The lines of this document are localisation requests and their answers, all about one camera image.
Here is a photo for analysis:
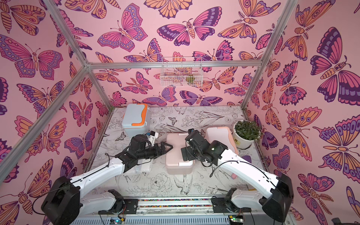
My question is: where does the white wire wall basket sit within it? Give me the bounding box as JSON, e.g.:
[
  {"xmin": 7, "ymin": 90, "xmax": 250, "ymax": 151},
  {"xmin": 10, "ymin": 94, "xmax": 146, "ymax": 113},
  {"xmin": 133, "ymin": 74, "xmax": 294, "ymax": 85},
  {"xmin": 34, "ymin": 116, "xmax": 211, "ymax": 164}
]
[{"xmin": 158, "ymin": 56, "xmax": 203, "ymax": 88}]

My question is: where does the white pink medicine chest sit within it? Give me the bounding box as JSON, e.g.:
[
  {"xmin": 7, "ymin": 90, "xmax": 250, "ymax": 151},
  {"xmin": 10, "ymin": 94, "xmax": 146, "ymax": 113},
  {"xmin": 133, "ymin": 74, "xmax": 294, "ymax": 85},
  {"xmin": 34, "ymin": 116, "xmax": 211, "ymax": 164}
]
[{"xmin": 205, "ymin": 127, "xmax": 239, "ymax": 155}]

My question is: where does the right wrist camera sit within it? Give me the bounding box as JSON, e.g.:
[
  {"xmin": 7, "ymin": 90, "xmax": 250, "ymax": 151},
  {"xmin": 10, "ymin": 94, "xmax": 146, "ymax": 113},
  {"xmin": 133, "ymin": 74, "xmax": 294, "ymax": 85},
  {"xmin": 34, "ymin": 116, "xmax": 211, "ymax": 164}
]
[{"xmin": 187, "ymin": 128, "xmax": 196, "ymax": 136}]

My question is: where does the blue orange first aid box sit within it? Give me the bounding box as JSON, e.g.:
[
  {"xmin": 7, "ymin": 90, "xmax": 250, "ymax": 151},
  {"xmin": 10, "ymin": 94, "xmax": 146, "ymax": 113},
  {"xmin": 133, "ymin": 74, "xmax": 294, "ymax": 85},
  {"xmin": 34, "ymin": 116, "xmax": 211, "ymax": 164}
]
[{"xmin": 122, "ymin": 103, "xmax": 150, "ymax": 138}]

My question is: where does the potted green plant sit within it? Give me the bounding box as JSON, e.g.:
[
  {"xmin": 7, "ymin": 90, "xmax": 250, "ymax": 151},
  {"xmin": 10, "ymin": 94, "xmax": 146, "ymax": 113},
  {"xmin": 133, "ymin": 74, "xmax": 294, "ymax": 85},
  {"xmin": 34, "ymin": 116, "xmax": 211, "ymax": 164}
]
[{"xmin": 232, "ymin": 120, "xmax": 263, "ymax": 150}]

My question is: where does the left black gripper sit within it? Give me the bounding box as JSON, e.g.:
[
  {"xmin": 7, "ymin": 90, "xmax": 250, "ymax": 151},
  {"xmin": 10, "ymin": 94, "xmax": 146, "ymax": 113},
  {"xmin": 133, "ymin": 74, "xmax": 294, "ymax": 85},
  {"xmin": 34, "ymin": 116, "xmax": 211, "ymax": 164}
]
[{"xmin": 137, "ymin": 142, "xmax": 173, "ymax": 161}]

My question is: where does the beige pink first aid box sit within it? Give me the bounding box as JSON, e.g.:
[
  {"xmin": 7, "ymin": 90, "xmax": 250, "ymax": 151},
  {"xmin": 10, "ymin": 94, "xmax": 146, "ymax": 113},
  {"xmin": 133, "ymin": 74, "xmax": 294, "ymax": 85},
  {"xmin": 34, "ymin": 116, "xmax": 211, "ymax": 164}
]
[{"xmin": 166, "ymin": 133, "xmax": 194, "ymax": 175}]

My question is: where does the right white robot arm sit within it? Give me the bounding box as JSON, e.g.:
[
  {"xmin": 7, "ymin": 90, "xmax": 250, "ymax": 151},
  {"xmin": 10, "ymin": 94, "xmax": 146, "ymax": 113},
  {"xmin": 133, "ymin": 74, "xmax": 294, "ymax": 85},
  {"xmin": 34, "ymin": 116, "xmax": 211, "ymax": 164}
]
[{"xmin": 185, "ymin": 127, "xmax": 294, "ymax": 223}]

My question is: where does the green toy in basket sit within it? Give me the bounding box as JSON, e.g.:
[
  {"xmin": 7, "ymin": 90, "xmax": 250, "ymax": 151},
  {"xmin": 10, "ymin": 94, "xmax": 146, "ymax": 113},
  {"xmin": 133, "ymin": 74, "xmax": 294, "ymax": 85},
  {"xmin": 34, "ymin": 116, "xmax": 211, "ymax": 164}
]
[{"xmin": 185, "ymin": 75, "xmax": 195, "ymax": 86}]

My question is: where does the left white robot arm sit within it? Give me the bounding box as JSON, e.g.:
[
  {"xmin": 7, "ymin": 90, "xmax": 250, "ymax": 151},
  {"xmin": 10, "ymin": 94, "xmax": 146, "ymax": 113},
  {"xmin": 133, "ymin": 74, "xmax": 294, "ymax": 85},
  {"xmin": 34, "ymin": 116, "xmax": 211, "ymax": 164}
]
[{"xmin": 41, "ymin": 135, "xmax": 173, "ymax": 225}]

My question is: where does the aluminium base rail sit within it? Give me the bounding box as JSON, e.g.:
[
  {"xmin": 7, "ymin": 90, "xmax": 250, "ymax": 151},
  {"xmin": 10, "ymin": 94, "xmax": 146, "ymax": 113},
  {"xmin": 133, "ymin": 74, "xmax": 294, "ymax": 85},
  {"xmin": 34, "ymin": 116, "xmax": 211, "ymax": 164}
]
[{"xmin": 73, "ymin": 196, "xmax": 277, "ymax": 225}]

